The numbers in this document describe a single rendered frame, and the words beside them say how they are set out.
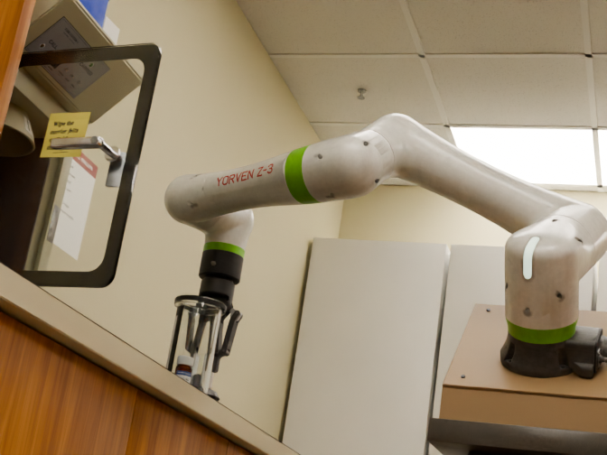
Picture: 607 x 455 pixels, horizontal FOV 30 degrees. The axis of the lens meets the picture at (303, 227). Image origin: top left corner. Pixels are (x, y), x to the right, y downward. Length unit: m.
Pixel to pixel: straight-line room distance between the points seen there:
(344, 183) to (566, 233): 0.42
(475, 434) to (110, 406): 0.61
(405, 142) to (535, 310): 0.45
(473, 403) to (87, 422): 0.69
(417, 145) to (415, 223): 3.23
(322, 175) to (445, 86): 2.44
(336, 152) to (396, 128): 0.17
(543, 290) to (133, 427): 0.74
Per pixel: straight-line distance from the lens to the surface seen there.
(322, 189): 2.16
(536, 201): 2.17
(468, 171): 2.21
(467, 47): 4.26
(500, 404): 2.03
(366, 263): 4.95
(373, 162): 2.13
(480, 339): 2.21
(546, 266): 1.99
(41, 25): 1.98
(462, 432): 1.96
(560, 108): 4.66
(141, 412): 1.90
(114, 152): 1.73
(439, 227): 5.43
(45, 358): 1.61
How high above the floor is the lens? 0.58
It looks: 19 degrees up
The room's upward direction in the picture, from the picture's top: 9 degrees clockwise
